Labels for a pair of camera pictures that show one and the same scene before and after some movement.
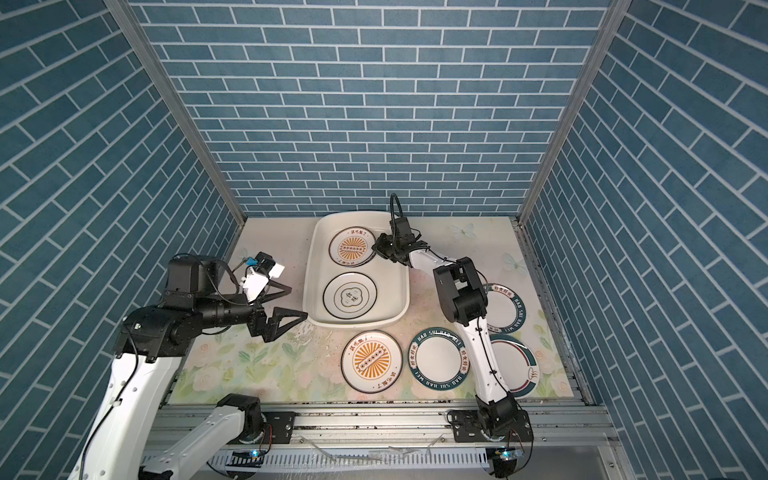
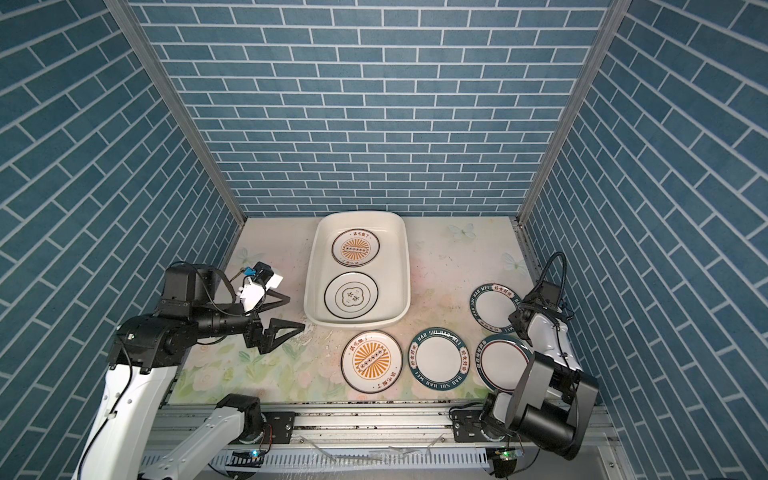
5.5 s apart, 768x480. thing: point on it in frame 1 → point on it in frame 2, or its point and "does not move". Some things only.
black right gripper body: x=388 y=248 → x=517 y=316
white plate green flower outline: x=350 y=295 does not move
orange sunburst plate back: x=351 y=246 does not move
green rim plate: x=506 y=312 does not move
